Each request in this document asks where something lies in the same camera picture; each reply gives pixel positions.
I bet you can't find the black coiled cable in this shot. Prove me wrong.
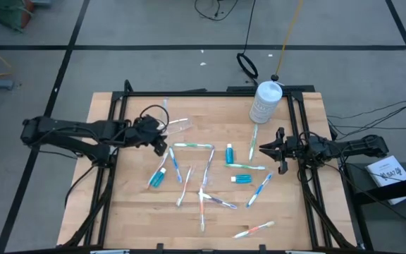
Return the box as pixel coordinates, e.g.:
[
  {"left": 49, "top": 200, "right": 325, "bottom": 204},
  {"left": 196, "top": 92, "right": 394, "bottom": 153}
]
[{"left": 235, "top": 52, "right": 259, "bottom": 80}]

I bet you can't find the purple and white toothbrush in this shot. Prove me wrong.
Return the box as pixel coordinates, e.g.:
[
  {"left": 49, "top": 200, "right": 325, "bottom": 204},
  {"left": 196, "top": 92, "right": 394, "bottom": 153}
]
[
  {"left": 201, "top": 147, "right": 216, "bottom": 188},
  {"left": 199, "top": 191, "right": 239, "bottom": 210}
]

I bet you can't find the green and white toothbrush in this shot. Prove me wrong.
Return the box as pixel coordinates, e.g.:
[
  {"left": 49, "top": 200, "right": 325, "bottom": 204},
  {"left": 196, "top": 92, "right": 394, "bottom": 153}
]
[
  {"left": 173, "top": 142, "right": 214, "bottom": 150},
  {"left": 224, "top": 162, "right": 268, "bottom": 171},
  {"left": 248, "top": 123, "right": 259, "bottom": 164}
]

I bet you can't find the clear acrylic organizer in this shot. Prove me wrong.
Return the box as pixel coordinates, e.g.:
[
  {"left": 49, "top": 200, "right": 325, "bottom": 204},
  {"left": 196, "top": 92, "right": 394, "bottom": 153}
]
[{"left": 157, "top": 117, "right": 195, "bottom": 137}]

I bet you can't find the black side cart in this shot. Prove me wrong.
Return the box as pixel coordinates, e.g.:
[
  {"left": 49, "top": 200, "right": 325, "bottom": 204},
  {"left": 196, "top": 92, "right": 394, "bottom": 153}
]
[{"left": 340, "top": 160, "right": 406, "bottom": 254}]

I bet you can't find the blue and white toothbrush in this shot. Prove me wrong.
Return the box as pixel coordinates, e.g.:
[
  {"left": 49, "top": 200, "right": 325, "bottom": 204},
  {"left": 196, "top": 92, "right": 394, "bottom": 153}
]
[
  {"left": 245, "top": 171, "right": 275, "bottom": 210},
  {"left": 167, "top": 145, "right": 184, "bottom": 185}
]

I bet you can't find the yellow cable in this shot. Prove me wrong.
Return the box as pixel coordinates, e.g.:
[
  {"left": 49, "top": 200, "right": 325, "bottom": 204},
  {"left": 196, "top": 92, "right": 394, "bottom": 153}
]
[{"left": 275, "top": 0, "right": 305, "bottom": 77}]

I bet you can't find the green bag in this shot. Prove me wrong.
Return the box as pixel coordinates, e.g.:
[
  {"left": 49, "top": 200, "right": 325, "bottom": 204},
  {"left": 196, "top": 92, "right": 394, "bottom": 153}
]
[{"left": 0, "top": 0, "right": 35, "bottom": 33}]

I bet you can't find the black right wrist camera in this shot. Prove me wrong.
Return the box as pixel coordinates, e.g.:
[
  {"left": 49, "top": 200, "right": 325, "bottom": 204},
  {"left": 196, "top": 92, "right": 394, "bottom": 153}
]
[{"left": 286, "top": 135, "right": 305, "bottom": 151}]

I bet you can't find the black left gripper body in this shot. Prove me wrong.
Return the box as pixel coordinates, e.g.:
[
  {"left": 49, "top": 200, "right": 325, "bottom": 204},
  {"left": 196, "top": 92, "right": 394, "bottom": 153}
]
[{"left": 127, "top": 119, "right": 164, "bottom": 149}]

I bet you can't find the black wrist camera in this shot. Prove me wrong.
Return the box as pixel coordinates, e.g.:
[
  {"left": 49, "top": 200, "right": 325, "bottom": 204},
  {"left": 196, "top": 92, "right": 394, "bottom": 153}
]
[
  {"left": 137, "top": 116, "right": 156, "bottom": 137},
  {"left": 286, "top": 135, "right": 305, "bottom": 151}
]

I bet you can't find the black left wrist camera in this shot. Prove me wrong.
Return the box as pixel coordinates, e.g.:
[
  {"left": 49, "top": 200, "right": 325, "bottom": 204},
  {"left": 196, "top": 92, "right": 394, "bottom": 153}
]
[{"left": 137, "top": 116, "right": 156, "bottom": 137}]

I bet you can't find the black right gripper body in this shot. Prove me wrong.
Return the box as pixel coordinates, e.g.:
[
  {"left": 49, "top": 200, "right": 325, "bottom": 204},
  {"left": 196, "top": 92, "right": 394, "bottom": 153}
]
[{"left": 283, "top": 137, "right": 312, "bottom": 162}]

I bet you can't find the white wipes canister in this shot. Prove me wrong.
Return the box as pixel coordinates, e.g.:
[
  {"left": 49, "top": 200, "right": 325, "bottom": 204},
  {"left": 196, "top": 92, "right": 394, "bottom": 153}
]
[{"left": 248, "top": 80, "right": 283, "bottom": 125}]

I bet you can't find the white printed booklet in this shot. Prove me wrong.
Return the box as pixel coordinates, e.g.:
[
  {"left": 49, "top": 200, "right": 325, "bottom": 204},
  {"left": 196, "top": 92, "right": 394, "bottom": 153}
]
[{"left": 364, "top": 155, "right": 406, "bottom": 206}]

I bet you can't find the black aluminium table frame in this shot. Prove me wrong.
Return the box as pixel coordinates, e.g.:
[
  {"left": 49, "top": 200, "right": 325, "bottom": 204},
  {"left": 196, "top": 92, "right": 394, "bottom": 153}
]
[{"left": 57, "top": 79, "right": 358, "bottom": 254}]

